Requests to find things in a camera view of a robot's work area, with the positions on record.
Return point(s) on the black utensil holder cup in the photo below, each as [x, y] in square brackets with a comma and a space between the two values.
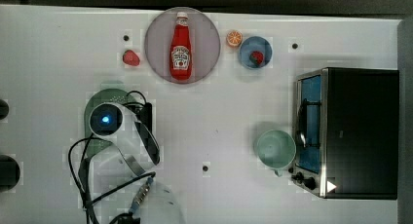
[9, 173]

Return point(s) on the strawberry in blue bowl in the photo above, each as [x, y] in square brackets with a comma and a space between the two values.
[256, 57]

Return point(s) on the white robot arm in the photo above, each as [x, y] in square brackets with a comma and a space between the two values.
[119, 181]

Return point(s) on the blue bowl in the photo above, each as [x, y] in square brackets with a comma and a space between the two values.
[255, 43]

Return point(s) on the red ketchup bottle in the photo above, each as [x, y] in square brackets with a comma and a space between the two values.
[180, 53]

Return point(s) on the red toy strawberry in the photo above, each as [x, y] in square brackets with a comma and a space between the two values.
[131, 58]

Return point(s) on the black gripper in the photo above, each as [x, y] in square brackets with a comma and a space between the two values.
[143, 112]

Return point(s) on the orange slice toy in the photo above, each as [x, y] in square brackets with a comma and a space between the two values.
[234, 38]

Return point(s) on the black toaster oven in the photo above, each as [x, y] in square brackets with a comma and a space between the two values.
[346, 123]

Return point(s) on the black cylinder cup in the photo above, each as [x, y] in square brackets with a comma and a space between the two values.
[4, 109]

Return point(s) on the grey round plate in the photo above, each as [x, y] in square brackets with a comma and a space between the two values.
[204, 38]

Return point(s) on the green mug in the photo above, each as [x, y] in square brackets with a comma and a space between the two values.
[276, 150]

